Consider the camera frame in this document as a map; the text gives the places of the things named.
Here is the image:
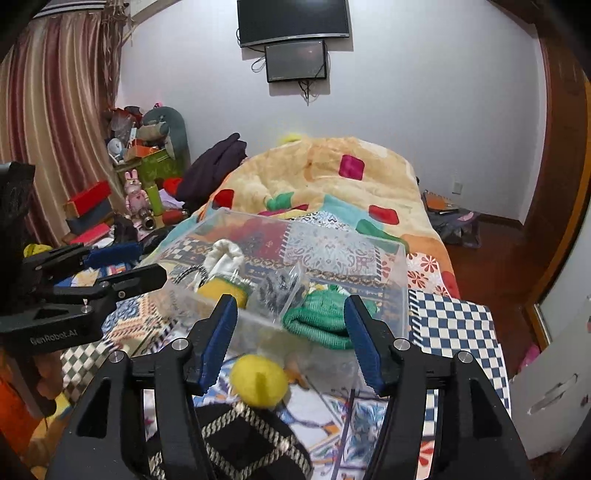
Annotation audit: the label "red flat book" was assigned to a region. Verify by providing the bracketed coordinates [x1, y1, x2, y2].
[69, 224, 114, 248]

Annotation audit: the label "grey bag with papers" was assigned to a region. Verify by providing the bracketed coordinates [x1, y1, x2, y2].
[422, 189, 482, 248]

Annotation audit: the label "clear plastic storage box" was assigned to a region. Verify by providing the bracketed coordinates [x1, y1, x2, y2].
[137, 208, 410, 354]

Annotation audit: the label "white cabinet door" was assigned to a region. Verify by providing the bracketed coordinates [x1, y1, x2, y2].
[508, 222, 591, 459]

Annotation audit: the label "wooden door frame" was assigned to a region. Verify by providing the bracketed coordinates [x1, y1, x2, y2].
[489, 0, 591, 333]

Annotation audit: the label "black white braided cord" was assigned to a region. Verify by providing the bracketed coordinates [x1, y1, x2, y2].
[172, 265, 205, 286]

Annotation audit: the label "grey green plush toy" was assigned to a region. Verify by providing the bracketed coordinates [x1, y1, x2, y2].
[141, 107, 191, 172]

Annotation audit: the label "orange cloth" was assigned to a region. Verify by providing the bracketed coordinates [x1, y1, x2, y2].
[0, 364, 51, 457]

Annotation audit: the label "large black television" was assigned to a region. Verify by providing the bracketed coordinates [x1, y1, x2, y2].
[237, 0, 351, 49]

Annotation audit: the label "black white knit in bag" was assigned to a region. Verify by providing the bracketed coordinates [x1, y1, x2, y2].
[252, 267, 306, 320]

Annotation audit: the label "white drawstring pouch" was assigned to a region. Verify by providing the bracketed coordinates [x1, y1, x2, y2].
[203, 239, 245, 278]

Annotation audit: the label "black cloth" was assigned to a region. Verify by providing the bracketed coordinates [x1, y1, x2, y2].
[113, 215, 140, 244]

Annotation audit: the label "dark purple clothing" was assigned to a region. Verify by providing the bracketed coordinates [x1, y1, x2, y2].
[177, 133, 248, 205]

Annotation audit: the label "yellow knit item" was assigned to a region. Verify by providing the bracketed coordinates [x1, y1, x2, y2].
[196, 276, 250, 311]

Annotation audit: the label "striped red curtain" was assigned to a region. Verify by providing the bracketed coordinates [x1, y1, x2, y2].
[0, 7, 136, 247]

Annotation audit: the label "pink rabbit figure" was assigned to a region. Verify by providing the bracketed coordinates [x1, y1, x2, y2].
[124, 170, 151, 217]

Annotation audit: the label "green knit hat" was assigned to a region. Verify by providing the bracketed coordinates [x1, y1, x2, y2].
[283, 284, 355, 354]

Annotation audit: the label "small black monitor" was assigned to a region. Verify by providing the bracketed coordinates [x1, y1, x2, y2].
[264, 40, 329, 84]

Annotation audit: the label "black knit hat yellow pompom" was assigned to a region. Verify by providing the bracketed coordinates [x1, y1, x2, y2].
[143, 354, 315, 480]

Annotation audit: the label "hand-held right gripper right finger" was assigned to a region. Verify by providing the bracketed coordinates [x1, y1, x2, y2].
[344, 295, 532, 480]

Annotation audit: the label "black monitor cables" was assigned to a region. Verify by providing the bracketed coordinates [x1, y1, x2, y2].
[297, 78, 320, 106]

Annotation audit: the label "red box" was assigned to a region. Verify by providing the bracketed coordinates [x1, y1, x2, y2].
[64, 181, 112, 217]

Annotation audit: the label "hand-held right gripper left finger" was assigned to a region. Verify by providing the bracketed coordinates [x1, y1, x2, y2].
[46, 294, 239, 480]

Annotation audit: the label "green bottle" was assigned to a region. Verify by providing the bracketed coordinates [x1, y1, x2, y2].
[147, 184, 165, 217]

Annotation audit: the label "grey box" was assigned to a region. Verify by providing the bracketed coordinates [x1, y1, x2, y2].
[66, 200, 114, 234]

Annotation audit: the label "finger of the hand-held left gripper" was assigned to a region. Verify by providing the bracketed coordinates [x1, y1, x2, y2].
[52, 264, 168, 306]
[22, 242, 145, 278]

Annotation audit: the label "green cardboard box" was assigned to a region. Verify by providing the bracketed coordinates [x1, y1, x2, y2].
[137, 148, 179, 190]

